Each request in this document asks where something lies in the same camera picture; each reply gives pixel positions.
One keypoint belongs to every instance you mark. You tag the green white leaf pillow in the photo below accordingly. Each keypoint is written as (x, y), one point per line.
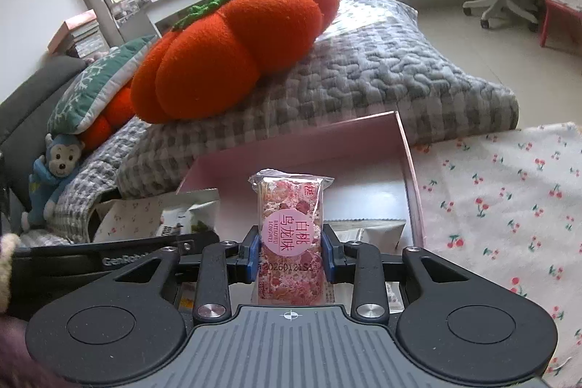
(92, 90)

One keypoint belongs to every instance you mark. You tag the person left hand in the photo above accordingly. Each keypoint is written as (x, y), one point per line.
(9, 243)

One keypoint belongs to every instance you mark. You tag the white text snack packet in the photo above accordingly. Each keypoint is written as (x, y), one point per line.
(384, 234)

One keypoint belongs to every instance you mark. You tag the small orange pumpkin cushion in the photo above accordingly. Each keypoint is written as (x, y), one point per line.
(115, 115)

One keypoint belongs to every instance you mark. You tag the grey checkered quilt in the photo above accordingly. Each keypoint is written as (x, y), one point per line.
(372, 59)

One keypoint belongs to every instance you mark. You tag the orange pumpkin plush cushion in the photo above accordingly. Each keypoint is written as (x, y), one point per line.
(216, 54)

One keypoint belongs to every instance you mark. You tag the blue monkey plush toy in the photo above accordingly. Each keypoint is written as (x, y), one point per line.
(51, 173)

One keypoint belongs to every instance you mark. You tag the pink silver cardboard box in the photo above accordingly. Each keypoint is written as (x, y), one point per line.
(368, 159)

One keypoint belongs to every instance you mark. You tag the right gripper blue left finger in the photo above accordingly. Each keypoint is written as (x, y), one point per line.
(223, 264)

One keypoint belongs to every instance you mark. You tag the white tomato snack packet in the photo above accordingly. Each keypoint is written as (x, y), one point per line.
(190, 212)

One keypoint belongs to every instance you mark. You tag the dark grey sofa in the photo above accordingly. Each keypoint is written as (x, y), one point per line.
(24, 117)

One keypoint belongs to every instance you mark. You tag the cherry print cloth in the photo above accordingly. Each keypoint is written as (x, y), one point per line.
(508, 207)

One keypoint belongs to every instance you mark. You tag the pink peach oolong snack bar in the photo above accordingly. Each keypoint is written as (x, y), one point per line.
(291, 208)

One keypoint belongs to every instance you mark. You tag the stack of books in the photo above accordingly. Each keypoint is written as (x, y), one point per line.
(79, 36)

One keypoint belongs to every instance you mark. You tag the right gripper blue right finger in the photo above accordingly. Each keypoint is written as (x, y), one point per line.
(360, 265)

